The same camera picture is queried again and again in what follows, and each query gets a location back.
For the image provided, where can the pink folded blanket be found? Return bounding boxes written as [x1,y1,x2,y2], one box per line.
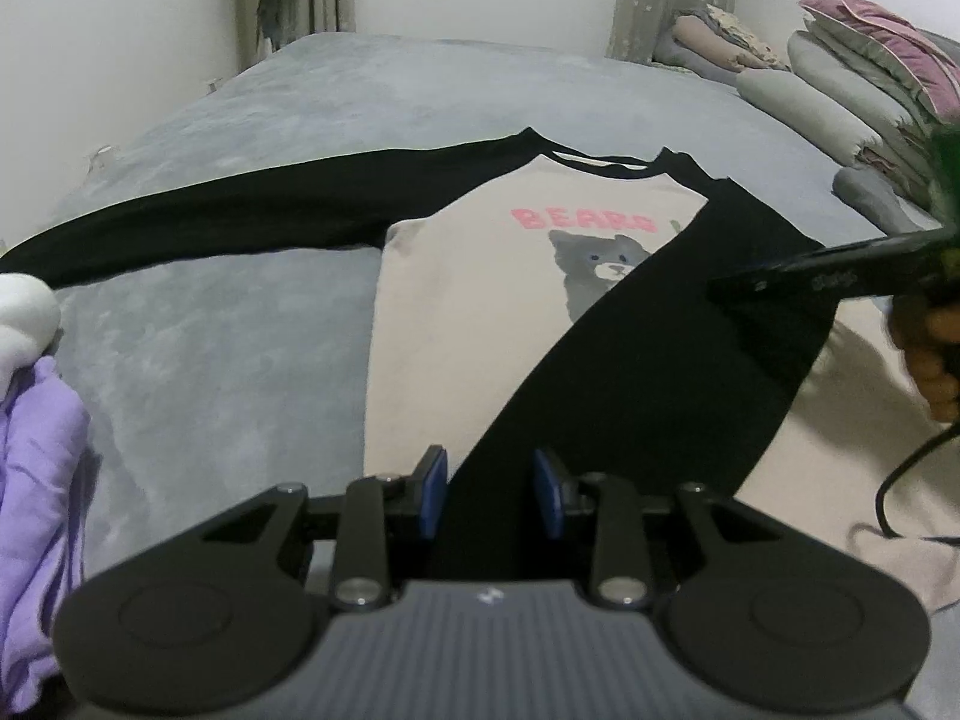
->
[671,13,743,72]

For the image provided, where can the grey hanging garment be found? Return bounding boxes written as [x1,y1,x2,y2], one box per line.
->
[255,0,291,61]

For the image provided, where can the person's right hand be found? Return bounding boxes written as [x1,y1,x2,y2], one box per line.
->
[889,292,960,421]

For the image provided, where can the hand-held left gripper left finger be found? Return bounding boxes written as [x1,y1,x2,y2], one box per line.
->
[199,445,449,610]

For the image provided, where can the white fluffy cloth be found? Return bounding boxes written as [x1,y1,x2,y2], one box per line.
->
[0,274,61,406]

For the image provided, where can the beige sweatshirt with black sleeves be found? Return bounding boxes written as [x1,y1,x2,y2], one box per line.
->
[0,127,960,608]

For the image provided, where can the purple cloth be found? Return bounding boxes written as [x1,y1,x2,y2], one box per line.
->
[0,356,102,691]

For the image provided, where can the grey folded quilts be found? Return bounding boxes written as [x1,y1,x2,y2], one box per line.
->
[736,30,960,203]

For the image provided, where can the grey bed blanket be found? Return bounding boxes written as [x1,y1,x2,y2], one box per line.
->
[0,31,931,601]

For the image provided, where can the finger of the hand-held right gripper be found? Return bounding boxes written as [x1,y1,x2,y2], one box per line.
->
[707,268,781,310]

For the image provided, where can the black cable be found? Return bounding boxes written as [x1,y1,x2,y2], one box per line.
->
[876,420,960,542]

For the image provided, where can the grey folded blanket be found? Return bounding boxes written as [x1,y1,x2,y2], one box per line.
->
[652,37,740,80]

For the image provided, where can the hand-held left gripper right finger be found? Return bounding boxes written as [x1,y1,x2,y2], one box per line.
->
[531,448,773,608]

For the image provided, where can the grey folded garment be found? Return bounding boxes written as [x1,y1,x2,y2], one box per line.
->
[834,165,946,230]

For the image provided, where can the pink folded quilt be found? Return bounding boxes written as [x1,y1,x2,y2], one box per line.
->
[799,0,960,117]

